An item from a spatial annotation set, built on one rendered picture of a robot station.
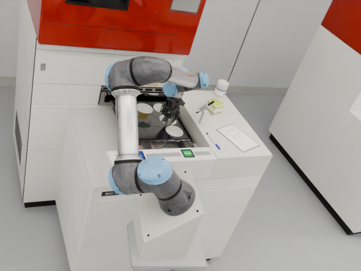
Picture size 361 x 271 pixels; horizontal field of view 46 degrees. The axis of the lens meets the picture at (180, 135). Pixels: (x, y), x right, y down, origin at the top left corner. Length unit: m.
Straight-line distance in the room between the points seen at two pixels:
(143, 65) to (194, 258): 0.82
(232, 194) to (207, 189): 0.19
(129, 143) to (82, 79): 0.79
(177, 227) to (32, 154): 1.23
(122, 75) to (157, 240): 0.66
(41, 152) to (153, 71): 1.16
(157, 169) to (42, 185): 1.37
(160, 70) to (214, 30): 2.70
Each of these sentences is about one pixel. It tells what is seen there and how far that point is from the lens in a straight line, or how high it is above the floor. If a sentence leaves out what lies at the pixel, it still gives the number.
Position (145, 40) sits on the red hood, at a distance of 2.27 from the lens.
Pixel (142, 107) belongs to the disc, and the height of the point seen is 0.90.
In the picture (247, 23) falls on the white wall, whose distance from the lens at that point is 4.51.
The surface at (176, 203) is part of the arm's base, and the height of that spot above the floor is 1.08.
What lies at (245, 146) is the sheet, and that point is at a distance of 2.29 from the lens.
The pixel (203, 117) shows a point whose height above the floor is 1.02.
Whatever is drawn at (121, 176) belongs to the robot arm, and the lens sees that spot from 1.63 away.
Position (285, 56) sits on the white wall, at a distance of 5.02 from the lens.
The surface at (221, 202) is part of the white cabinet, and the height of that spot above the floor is 0.63.
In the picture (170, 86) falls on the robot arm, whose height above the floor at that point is 1.23.
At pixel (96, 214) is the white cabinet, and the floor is 0.64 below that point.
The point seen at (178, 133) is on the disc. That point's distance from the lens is 2.31.
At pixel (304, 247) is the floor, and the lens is 3.42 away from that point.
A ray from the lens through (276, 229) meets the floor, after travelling 3.41.
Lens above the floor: 2.20
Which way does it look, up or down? 34 degrees down
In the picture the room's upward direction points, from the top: 19 degrees clockwise
